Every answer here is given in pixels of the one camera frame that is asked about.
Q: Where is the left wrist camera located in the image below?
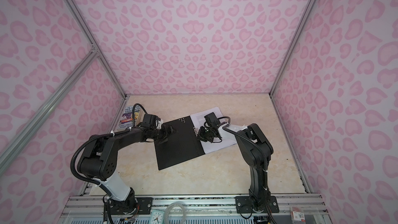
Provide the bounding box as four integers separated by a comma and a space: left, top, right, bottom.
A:
140, 114, 162, 129

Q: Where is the clear tube loop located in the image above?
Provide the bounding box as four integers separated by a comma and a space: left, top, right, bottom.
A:
163, 201, 187, 224

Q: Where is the aluminium corner post right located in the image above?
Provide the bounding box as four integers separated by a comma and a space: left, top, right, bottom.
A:
269, 0, 319, 98

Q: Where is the aluminium corner post left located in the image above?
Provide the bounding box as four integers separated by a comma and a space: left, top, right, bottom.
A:
63, 0, 127, 99

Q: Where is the aluminium corner post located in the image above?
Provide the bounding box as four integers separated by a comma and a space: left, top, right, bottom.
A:
63, 0, 127, 99
269, 0, 319, 98

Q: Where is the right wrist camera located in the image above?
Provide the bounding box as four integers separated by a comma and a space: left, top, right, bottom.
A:
204, 113, 220, 128

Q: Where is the small teal clock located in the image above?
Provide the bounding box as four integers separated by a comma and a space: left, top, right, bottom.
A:
149, 210, 164, 224

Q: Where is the grey and black file folder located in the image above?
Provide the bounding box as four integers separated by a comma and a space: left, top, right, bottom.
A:
154, 116, 205, 170

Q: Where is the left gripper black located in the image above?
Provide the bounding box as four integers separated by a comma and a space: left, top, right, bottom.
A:
151, 125, 178, 146

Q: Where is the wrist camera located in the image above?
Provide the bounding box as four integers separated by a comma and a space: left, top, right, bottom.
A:
140, 114, 162, 129
204, 113, 220, 128

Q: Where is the colourful paperback book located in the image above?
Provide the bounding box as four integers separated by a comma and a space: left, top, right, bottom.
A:
117, 104, 146, 131

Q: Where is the red white label box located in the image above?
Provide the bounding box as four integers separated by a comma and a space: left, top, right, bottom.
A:
290, 206, 306, 224

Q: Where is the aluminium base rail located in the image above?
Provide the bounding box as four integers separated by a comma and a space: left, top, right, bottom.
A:
58, 193, 332, 224

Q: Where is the printed paper sheet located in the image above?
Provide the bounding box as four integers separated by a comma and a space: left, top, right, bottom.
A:
190, 107, 237, 154

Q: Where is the aluminium diagonal frame bar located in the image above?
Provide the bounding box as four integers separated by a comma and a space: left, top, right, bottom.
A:
1, 48, 98, 175

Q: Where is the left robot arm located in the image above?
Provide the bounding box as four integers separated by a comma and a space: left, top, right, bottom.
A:
70, 124, 177, 214

